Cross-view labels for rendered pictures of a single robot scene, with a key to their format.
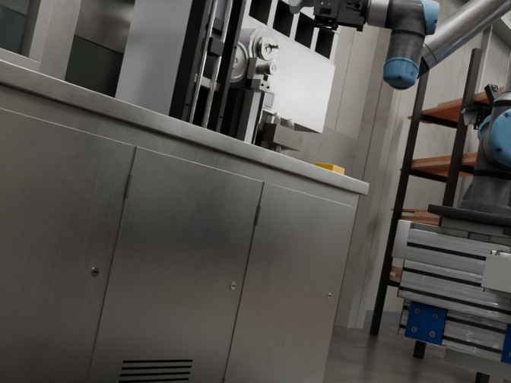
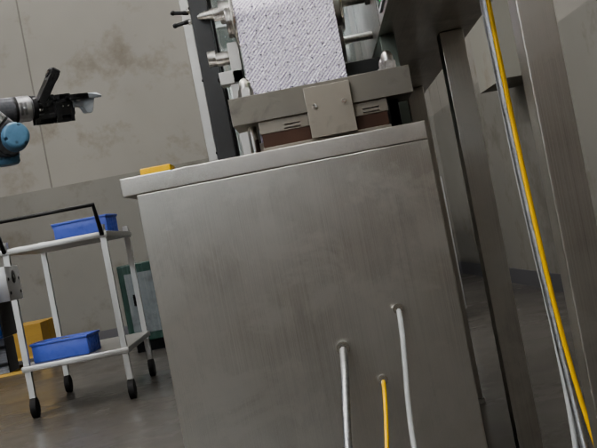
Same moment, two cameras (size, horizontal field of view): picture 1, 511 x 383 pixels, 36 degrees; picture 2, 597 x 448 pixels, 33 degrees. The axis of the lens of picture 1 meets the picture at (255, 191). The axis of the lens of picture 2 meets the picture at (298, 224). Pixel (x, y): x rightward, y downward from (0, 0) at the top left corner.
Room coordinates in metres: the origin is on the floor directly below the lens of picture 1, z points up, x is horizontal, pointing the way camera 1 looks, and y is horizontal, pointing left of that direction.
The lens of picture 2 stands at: (4.52, -1.36, 0.72)
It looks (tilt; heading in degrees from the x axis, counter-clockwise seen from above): 0 degrees down; 143
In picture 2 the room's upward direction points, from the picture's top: 11 degrees counter-clockwise
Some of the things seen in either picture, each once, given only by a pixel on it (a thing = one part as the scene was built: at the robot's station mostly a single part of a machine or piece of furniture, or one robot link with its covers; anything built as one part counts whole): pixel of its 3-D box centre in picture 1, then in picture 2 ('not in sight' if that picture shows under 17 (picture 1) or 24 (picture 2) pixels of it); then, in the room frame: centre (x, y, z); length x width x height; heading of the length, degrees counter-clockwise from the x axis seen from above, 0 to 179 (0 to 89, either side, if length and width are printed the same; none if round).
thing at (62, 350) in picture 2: not in sight; (81, 305); (-0.99, 1.09, 0.54); 1.14 x 0.67 x 1.07; 150
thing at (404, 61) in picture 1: (402, 61); (5, 145); (1.75, -0.26, 1.12); 0.11 x 0.08 x 0.11; 171
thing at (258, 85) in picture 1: (253, 107); (236, 106); (2.45, 0.06, 1.05); 0.06 x 0.05 x 0.31; 52
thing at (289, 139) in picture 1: (242, 132); (320, 100); (2.75, 0.08, 1.00); 0.40 x 0.16 x 0.06; 52
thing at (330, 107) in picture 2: not in sight; (330, 109); (2.83, 0.04, 0.96); 0.10 x 0.03 x 0.11; 52
